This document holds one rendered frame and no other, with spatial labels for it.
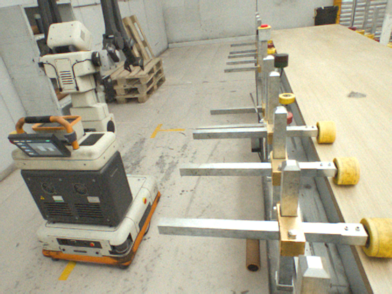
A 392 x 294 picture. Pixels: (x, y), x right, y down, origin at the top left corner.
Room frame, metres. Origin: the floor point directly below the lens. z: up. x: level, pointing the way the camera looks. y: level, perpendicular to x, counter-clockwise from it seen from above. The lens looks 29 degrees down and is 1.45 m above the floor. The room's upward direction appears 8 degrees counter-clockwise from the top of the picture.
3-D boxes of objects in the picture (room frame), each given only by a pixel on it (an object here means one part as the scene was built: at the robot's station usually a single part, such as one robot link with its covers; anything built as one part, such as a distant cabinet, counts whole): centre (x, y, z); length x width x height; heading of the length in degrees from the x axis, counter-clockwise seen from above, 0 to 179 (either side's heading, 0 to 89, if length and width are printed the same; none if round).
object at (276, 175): (0.71, -0.26, 0.95); 0.14 x 0.06 x 0.05; 166
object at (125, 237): (1.56, 0.67, 0.16); 0.67 x 0.64 x 0.25; 164
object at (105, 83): (1.84, 0.59, 0.99); 0.28 x 0.16 x 0.22; 74
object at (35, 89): (3.52, 1.49, 0.78); 0.90 x 0.45 x 1.55; 166
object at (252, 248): (1.18, -0.29, 0.04); 0.30 x 0.08 x 0.08; 166
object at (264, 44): (1.71, -0.52, 0.93); 0.05 x 0.05 x 0.45; 76
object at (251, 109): (1.44, -0.36, 0.84); 0.43 x 0.03 x 0.04; 76
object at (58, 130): (1.45, 0.70, 0.87); 0.23 x 0.15 x 0.11; 74
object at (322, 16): (7.48, -3.83, 0.36); 0.59 x 0.58 x 0.73; 166
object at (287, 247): (0.47, -0.20, 0.95); 0.14 x 0.06 x 0.05; 166
